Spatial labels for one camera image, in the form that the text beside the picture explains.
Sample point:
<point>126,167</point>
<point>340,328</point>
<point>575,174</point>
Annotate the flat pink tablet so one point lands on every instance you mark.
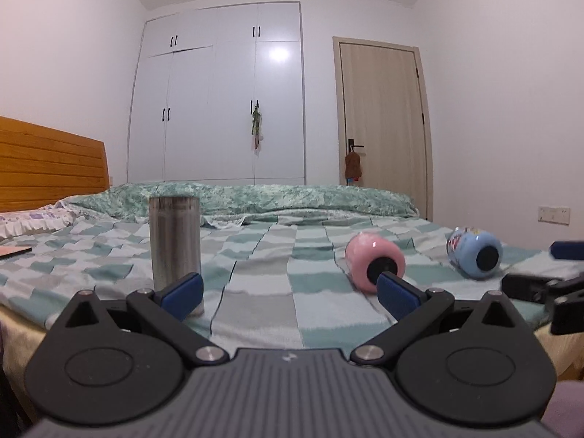
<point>13,252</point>

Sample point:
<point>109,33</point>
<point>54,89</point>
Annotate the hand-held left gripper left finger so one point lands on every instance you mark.
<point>185,294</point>

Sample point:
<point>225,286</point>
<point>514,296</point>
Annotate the green hanging ornament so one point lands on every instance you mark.
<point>256,127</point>

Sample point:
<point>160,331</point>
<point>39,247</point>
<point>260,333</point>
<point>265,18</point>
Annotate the pink cup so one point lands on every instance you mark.
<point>365,255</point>

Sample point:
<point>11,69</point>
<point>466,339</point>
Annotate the brown hanging bag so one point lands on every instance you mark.
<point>353,166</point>

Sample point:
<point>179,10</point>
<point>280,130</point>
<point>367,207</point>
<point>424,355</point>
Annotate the white wardrobe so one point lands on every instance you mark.
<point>205,100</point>

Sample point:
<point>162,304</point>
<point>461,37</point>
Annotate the beige wooden door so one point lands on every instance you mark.
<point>383,109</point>

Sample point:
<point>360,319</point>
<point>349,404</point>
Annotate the stainless steel cup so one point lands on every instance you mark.
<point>174,237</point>

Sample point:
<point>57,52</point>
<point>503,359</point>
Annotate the blue printed cup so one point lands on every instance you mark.
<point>470,248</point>

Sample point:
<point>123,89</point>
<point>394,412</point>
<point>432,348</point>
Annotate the wooden headboard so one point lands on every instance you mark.
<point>45,169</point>

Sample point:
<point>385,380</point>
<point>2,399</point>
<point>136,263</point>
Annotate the green floral quilt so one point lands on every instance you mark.
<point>283,198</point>

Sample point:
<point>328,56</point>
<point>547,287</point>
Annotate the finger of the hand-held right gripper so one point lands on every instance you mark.
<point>529,287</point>
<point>565,250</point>

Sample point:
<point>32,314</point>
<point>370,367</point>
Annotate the floral ruffled pillow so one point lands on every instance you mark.
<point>32,219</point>

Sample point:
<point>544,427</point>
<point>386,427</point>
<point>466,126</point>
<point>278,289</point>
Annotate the wall socket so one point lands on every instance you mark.
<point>553,215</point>

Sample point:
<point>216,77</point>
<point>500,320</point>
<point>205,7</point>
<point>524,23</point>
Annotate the yellow bed skirt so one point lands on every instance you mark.
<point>18,342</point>

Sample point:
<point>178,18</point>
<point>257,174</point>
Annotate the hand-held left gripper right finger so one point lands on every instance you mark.
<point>396,294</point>

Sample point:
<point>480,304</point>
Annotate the lilac cloth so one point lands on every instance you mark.
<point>572,410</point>

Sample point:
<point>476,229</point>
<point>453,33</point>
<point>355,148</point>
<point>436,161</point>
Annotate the checked bed blanket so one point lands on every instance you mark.
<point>273,264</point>

